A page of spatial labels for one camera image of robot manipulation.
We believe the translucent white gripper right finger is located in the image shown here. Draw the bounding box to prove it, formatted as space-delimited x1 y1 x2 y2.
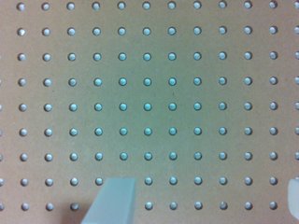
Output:
288 178 299 218

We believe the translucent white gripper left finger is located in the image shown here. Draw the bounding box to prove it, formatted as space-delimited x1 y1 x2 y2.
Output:
81 177 136 224

